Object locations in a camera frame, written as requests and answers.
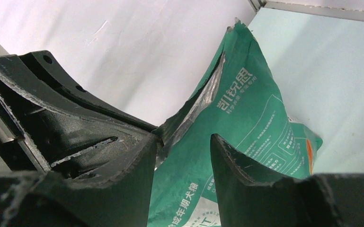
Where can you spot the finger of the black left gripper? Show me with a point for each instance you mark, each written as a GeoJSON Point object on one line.
{"type": "Point", "coordinates": [45, 67]}

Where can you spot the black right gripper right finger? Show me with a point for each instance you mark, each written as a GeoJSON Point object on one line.
{"type": "Point", "coordinates": [250, 194]}

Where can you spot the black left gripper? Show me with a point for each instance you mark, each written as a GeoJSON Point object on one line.
{"type": "Point", "coordinates": [44, 131]}

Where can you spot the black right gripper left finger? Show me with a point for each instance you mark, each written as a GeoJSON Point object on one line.
{"type": "Point", "coordinates": [117, 194]}

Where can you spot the green pet food bag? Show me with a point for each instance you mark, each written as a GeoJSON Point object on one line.
{"type": "Point", "coordinates": [238, 99]}

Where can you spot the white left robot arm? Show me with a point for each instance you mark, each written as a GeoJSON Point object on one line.
{"type": "Point", "coordinates": [48, 122]}

